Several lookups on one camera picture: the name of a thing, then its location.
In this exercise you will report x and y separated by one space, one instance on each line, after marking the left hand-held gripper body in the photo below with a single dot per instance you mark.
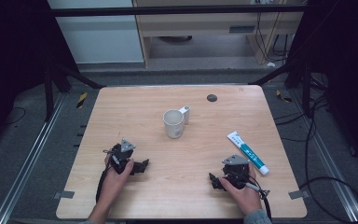
121 155

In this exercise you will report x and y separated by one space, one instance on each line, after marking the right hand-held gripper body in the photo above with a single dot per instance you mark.
236 171

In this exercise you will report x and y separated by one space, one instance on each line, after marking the white and teal toothpaste tube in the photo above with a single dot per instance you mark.
248 152

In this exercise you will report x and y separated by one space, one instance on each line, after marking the white cup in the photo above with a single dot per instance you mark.
174 122

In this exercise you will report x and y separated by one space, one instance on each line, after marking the person's left hand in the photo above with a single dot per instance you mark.
115 180

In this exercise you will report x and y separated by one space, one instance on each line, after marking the person's right hand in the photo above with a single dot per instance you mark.
245 199

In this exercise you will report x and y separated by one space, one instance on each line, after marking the yellow and black tape strip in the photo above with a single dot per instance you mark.
283 97
81 100

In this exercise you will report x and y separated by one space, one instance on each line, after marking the grey round table grommet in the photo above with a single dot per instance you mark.
212 98

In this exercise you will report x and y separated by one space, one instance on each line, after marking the black metal stand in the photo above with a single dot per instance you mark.
295 74
59 81

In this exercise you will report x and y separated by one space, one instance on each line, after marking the small white floor object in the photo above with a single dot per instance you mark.
270 64

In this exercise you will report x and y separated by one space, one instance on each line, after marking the white cabinet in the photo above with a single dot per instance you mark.
99 37

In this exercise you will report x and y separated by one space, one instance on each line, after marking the light wooden desk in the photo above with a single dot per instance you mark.
199 25

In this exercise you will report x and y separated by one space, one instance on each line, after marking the grey metal table bracket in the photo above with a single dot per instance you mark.
63 195
299 194

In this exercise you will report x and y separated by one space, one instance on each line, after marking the aluminium floor rail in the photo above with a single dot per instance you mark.
332 161
28 158

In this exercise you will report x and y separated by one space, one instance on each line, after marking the black horizontal frame bar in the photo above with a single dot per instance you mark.
167 11

